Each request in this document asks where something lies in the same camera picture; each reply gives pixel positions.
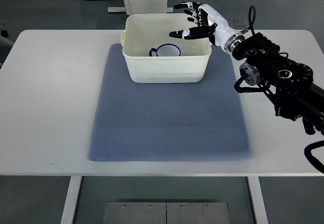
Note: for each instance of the cream plastic box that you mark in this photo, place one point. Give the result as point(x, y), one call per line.
point(144, 32)

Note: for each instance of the white table right leg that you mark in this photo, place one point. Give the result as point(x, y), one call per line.
point(257, 200)

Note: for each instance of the white table left leg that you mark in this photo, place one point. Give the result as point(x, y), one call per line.
point(71, 200)

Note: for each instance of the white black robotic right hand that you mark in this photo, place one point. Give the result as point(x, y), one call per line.
point(208, 24)

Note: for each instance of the white table leg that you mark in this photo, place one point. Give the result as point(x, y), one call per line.
point(257, 200)
point(71, 200)

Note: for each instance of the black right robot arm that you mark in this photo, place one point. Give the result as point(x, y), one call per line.
point(287, 84)

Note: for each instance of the blue textured mat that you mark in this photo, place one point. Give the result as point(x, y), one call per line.
point(200, 121)

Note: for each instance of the blue mug white inside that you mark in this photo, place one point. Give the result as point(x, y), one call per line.
point(166, 50)

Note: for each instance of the small grey floor plate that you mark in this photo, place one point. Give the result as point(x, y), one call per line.
point(240, 23)

